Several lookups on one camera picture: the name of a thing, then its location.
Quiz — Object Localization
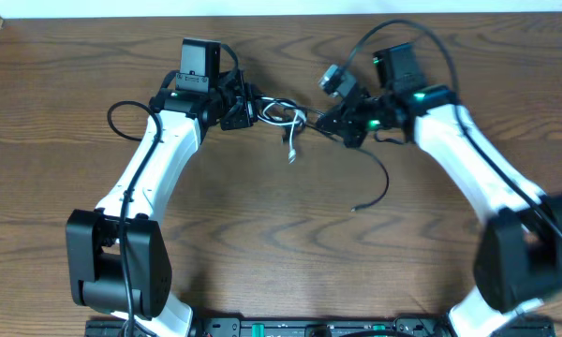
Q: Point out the black USB cable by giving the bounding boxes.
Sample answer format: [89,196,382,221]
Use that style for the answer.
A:
[257,96,391,213]

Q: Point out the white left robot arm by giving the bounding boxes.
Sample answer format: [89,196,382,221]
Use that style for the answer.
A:
[66,38,254,336]

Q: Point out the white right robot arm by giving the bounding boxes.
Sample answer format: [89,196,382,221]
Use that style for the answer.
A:
[317,43,562,336]

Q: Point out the white USB cable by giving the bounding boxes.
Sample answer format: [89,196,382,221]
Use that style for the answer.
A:
[257,96,308,165]

